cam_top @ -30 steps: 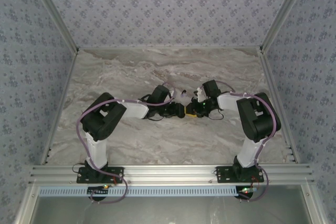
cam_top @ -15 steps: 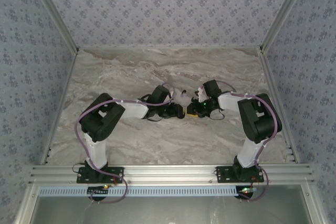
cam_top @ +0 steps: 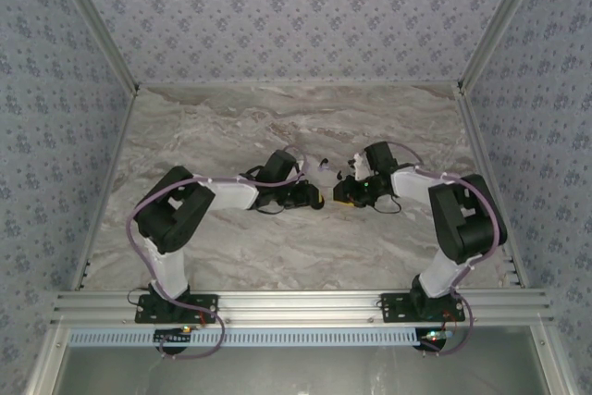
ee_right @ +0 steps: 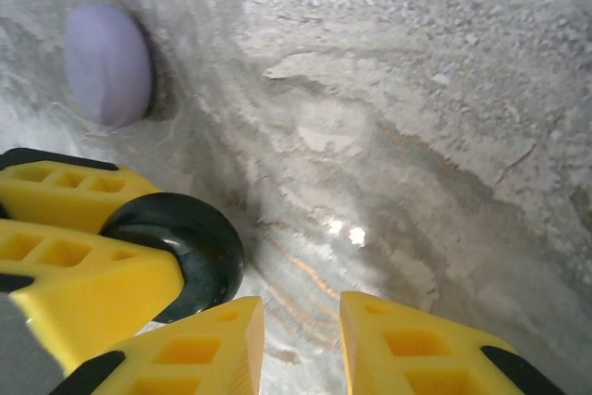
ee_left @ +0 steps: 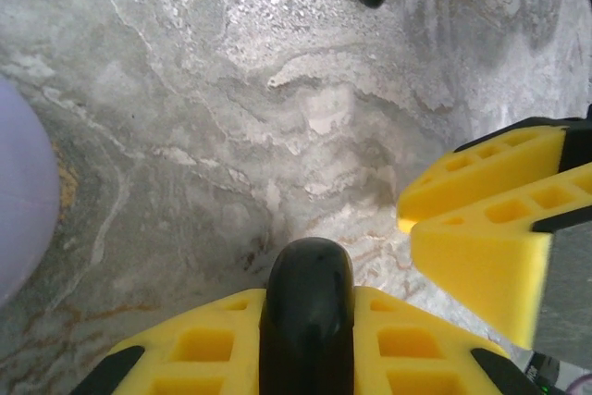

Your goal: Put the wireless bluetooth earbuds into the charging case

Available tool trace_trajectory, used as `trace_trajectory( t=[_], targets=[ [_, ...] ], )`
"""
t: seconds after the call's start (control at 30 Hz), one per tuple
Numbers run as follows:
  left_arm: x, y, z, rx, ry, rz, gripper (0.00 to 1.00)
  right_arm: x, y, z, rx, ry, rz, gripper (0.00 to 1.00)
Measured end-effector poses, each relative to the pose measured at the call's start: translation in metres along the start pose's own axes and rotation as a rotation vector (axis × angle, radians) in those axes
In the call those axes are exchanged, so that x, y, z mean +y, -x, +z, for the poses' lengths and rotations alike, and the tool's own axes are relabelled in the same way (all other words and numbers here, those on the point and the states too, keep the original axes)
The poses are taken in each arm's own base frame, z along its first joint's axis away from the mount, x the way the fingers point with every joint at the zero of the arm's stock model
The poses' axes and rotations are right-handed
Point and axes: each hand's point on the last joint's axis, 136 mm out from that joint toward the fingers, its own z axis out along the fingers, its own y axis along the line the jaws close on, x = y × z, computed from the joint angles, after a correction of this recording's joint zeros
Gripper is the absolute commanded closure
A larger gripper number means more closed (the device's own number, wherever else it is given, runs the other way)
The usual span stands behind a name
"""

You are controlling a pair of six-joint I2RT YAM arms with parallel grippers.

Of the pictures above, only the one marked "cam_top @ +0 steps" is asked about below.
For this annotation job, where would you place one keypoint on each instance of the aluminium right side rail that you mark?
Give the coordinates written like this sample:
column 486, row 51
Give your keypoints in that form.
column 485, row 182

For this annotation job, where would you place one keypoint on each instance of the aluminium left frame post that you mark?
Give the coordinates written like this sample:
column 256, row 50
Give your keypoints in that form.
column 94, row 20

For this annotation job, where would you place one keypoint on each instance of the black right controller board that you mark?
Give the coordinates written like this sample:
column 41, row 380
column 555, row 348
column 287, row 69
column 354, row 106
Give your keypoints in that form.
column 435, row 341

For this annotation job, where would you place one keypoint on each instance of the aluminium left side rail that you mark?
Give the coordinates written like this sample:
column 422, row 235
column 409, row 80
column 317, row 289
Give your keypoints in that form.
column 108, row 182

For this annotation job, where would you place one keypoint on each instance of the aluminium right frame post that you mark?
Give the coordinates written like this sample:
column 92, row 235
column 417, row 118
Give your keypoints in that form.
column 503, row 20

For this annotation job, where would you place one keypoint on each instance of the black left controller board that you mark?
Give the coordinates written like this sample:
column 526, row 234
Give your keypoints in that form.
column 171, row 339

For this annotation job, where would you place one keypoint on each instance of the black controller board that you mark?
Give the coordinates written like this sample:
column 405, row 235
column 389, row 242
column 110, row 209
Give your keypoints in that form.
column 435, row 341
column 171, row 339

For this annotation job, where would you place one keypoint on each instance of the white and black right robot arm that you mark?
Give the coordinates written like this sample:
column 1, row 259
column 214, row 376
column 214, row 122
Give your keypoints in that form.
column 467, row 219

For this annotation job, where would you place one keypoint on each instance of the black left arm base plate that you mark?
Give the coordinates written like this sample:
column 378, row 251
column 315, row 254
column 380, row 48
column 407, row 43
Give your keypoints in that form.
column 203, row 309

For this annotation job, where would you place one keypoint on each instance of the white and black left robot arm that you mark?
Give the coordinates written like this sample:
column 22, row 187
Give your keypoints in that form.
column 176, row 210

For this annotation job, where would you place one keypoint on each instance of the aluminium frame post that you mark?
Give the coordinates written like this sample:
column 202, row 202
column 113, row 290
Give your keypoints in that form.
column 94, row 20
column 503, row 20

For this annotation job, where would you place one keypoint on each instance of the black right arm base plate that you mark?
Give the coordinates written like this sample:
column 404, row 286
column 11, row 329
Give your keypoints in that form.
column 393, row 309

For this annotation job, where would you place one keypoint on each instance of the grey metal panel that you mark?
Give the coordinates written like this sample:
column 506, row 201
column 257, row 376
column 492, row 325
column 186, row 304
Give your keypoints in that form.
column 300, row 372

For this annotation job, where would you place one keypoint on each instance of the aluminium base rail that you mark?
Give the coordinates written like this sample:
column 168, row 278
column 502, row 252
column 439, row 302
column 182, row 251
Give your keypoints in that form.
column 300, row 304

